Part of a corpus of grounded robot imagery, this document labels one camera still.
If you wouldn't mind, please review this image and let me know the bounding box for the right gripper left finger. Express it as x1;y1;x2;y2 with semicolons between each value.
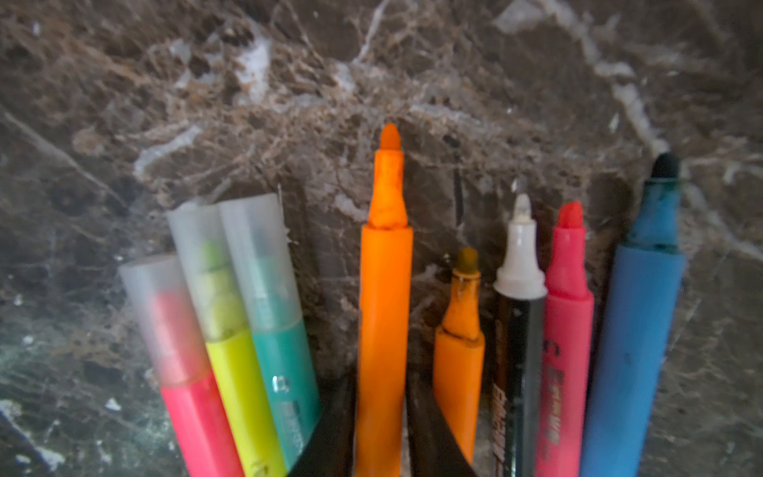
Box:
288;369;357;477

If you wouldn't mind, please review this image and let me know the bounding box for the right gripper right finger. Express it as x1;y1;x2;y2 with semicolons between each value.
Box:
405;373;476;477

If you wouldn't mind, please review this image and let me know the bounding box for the orange highlighter pen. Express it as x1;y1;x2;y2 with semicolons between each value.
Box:
354;123;413;476
433;248;486;462

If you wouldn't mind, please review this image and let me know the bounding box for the pink highlighter pen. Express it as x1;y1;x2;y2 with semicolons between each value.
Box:
119;254;244;476
536;201;594;476

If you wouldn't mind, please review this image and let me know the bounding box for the black white marker pen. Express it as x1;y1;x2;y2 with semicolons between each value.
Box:
492;194;548;476

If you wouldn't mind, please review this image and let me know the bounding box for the blue highlighter pen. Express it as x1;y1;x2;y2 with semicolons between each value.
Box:
580;152;686;476

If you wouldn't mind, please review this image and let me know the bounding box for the green highlighter pen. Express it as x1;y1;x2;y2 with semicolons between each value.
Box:
219;193;321;468

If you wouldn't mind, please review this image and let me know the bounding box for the yellow highlighter pen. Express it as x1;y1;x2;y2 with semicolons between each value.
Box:
168;206;287;476

